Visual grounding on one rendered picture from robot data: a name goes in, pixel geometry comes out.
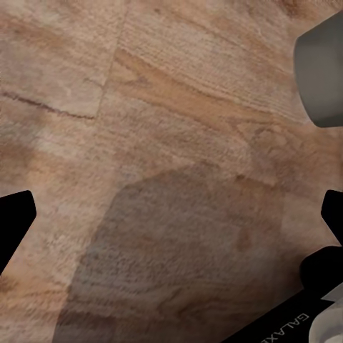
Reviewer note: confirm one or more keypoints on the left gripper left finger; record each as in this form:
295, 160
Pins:
17, 213

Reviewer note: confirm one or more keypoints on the trash can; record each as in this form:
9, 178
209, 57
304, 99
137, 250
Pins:
318, 68

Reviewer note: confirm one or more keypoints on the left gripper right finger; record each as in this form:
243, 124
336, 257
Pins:
332, 213

